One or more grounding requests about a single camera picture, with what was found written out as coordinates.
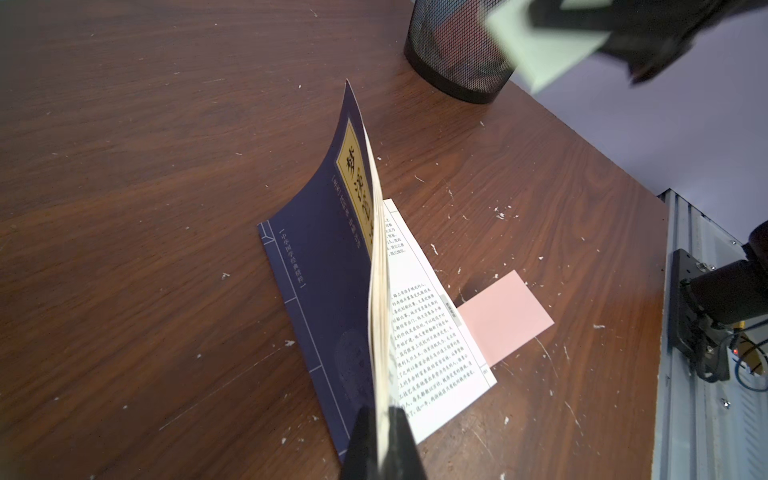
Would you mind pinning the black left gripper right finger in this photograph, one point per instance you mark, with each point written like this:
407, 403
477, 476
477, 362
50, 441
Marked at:
402, 461

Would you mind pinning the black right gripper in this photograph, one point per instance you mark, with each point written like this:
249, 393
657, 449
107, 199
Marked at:
647, 36

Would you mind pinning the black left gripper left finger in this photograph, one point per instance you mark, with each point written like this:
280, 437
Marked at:
360, 461

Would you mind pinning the light green sticky note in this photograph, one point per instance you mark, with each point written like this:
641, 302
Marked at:
539, 55

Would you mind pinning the dark blue paperback book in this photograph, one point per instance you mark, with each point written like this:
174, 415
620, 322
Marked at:
375, 325

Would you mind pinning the pink sticky note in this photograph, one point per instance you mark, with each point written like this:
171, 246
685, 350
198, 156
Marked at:
504, 317

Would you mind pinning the black mesh waste bin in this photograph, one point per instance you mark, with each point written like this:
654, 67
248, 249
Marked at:
448, 45

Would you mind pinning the right small circuit board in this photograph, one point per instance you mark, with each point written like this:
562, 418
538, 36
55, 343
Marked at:
750, 370

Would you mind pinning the aluminium mounting rail frame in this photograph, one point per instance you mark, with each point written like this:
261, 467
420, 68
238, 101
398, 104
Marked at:
711, 417

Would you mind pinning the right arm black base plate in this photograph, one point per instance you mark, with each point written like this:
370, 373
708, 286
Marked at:
703, 342

